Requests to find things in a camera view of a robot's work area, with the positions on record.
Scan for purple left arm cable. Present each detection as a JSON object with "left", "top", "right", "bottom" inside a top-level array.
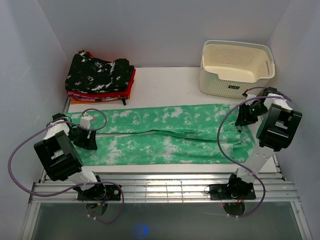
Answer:
[{"left": 7, "top": 108, "right": 125, "bottom": 224}]

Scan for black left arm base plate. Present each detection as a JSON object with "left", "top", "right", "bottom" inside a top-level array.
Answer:
[{"left": 76, "top": 184, "right": 122, "bottom": 202}]

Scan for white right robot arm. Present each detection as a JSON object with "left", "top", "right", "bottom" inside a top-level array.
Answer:
[{"left": 225, "top": 87, "right": 303, "bottom": 199}]

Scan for cream perforated plastic basket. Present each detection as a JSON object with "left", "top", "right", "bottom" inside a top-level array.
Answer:
[{"left": 199, "top": 40, "right": 275, "bottom": 99}]

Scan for pink patterned folded trousers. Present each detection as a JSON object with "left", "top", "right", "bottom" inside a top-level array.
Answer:
[{"left": 67, "top": 91, "right": 116, "bottom": 102}]

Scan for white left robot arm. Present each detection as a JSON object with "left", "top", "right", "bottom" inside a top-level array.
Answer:
[{"left": 33, "top": 113, "right": 107, "bottom": 200}]

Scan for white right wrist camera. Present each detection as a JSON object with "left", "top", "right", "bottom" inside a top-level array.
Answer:
[{"left": 242, "top": 92, "right": 256, "bottom": 106}]

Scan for green tie-dye trousers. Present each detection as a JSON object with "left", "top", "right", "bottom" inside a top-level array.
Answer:
[{"left": 77, "top": 104, "right": 255, "bottom": 166}]

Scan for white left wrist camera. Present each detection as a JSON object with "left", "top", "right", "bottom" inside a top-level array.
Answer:
[{"left": 79, "top": 113, "right": 96, "bottom": 131}]

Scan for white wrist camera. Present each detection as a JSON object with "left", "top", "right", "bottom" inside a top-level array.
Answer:
[
  {"left": 242, "top": 92, "right": 256, "bottom": 106},
  {"left": 79, "top": 113, "right": 96, "bottom": 131}
]

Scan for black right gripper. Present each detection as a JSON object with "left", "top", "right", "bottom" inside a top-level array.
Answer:
[{"left": 235, "top": 102, "right": 268, "bottom": 127}]

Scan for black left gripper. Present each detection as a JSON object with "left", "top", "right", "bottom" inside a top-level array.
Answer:
[{"left": 67, "top": 124, "right": 98, "bottom": 150}]

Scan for orange folded trousers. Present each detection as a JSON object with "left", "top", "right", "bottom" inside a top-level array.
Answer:
[{"left": 70, "top": 96, "right": 130, "bottom": 105}]

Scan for red folded trousers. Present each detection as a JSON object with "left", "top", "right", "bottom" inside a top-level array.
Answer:
[{"left": 66, "top": 51, "right": 137, "bottom": 100}]

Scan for black white patterned folded trousers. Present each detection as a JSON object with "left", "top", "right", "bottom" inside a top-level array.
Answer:
[{"left": 64, "top": 50, "right": 135, "bottom": 94}]

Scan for aluminium rail frame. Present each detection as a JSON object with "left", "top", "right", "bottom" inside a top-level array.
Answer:
[{"left": 21, "top": 96, "right": 313, "bottom": 240}]

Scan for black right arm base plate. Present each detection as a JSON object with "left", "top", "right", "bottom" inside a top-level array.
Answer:
[{"left": 209, "top": 184, "right": 256, "bottom": 200}]

